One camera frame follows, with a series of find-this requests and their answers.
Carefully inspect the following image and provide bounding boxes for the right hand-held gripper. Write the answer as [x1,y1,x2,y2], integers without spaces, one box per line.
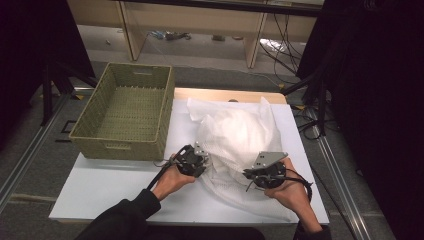
[242,151,290,190]

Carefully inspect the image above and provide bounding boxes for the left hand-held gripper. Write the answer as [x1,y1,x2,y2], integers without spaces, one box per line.
[172,141,210,178]

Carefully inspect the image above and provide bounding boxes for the white mesh laundry bag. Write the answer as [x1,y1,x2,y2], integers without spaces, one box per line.
[186,96,299,224]

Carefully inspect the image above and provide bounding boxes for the green woven basket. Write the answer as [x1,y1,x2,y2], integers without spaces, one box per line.
[68,62,176,162]

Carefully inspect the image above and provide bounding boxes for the person's left hand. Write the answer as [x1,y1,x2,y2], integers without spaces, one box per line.
[151,153,198,202]

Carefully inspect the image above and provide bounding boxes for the person's right hand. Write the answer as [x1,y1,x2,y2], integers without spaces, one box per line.
[264,157,314,215]

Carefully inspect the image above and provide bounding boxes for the person's dark clothing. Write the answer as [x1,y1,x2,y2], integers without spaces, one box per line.
[143,225,268,240]

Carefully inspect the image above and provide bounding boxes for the black tripod stand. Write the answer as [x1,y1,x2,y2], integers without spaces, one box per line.
[39,62,100,127]
[280,49,336,138]

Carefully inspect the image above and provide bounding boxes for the square floor socket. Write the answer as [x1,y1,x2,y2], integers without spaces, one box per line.
[60,119,78,135]

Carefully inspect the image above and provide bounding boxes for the silvery clutter on floor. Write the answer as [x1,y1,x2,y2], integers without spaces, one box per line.
[148,30,193,42]

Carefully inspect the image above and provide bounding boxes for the crumpled white plastic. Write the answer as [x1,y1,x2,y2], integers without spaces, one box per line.
[259,37,285,52]

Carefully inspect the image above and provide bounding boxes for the dark curtain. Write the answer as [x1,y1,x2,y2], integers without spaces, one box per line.
[0,0,97,149]
[295,0,424,240]

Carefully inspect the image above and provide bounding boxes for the wooden shelf unit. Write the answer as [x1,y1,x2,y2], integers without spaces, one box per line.
[66,0,326,69]

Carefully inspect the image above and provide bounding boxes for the left hand-held gripper black cable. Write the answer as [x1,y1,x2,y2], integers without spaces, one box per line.
[146,144,188,191]

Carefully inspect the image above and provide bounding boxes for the hand-held gripper black cable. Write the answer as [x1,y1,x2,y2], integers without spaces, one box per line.
[282,167,315,203]
[146,144,188,191]

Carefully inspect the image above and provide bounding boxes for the right hand-held gripper black cable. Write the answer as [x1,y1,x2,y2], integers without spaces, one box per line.
[282,167,315,203]

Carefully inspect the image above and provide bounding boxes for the metal floor rail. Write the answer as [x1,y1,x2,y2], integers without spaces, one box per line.
[0,88,83,205]
[314,135,372,240]

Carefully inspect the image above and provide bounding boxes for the black floor cables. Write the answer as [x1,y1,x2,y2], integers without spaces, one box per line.
[259,13,303,77]

